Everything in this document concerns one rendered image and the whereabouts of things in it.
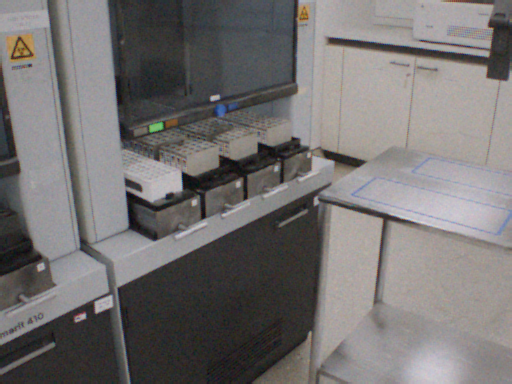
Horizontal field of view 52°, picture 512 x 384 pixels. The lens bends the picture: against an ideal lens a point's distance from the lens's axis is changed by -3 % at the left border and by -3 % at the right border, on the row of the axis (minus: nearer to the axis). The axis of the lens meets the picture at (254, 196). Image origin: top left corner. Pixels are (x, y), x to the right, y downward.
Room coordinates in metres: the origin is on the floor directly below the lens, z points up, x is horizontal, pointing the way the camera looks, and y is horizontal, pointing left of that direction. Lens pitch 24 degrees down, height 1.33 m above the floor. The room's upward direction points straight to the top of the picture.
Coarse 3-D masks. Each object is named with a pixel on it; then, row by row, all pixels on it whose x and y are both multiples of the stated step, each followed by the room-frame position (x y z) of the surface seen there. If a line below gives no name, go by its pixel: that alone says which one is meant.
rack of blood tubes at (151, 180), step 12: (132, 156) 1.31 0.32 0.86; (144, 156) 1.30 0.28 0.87; (132, 168) 1.23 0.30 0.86; (144, 168) 1.22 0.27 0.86; (156, 168) 1.22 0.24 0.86; (168, 168) 1.22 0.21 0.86; (132, 180) 1.28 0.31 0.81; (144, 180) 1.14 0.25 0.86; (156, 180) 1.14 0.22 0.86; (168, 180) 1.17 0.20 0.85; (180, 180) 1.19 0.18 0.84; (132, 192) 1.18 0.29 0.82; (144, 192) 1.14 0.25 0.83; (156, 192) 1.14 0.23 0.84; (168, 192) 1.17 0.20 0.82
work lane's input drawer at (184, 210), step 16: (192, 192) 1.18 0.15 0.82; (128, 208) 1.16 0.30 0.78; (144, 208) 1.12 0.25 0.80; (160, 208) 1.11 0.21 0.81; (176, 208) 1.13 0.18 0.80; (192, 208) 1.17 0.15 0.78; (144, 224) 1.12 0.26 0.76; (160, 224) 1.10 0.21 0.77; (176, 224) 1.13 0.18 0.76; (176, 240) 1.08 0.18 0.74
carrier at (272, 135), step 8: (264, 128) 1.50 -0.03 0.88; (272, 128) 1.51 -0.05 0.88; (280, 128) 1.53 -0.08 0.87; (288, 128) 1.56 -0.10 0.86; (264, 136) 1.49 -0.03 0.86; (272, 136) 1.51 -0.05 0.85; (280, 136) 1.53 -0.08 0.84; (288, 136) 1.56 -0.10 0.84; (264, 144) 1.49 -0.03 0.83; (272, 144) 1.51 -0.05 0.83
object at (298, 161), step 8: (280, 152) 1.51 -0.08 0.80; (288, 152) 1.47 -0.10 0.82; (296, 152) 1.48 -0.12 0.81; (304, 152) 1.50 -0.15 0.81; (312, 152) 1.53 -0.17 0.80; (280, 160) 1.44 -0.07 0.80; (288, 160) 1.44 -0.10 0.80; (296, 160) 1.47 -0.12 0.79; (304, 160) 1.50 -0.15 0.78; (312, 160) 1.53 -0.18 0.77; (280, 168) 1.44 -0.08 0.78; (288, 168) 1.44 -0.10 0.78; (296, 168) 1.47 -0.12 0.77; (304, 168) 1.50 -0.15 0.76; (288, 176) 1.44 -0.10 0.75; (296, 176) 1.47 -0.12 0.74; (304, 176) 1.45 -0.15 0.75; (312, 176) 1.46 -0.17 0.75
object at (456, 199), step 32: (384, 160) 1.40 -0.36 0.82; (416, 160) 1.40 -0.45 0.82; (448, 160) 1.40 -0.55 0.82; (352, 192) 1.18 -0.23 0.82; (384, 192) 1.18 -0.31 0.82; (416, 192) 1.18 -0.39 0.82; (448, 192) 1.18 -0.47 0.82; (480, 192) 1.18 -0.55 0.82; (320, 224) 1.17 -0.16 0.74; (384, 224) 1.50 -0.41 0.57; (416, 224) 1.02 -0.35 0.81; (448, 224) 1.01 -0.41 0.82; (480, 224) 1.01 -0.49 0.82; (320, 256) 1.16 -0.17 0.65; (384, 256) 1.50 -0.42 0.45; (320, 288) 1.16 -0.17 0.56; (320, 320) 1.16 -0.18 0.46; (384, 320) 1.39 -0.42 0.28; (416, 320) 1.39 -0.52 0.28; (320, 352) 1.17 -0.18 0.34; (352, 352) 1.24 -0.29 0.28; (384, 352) 1.24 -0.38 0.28; (416, 352) 1.23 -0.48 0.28; (448, 352) 1.23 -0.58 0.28; (480, 352) 1.23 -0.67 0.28
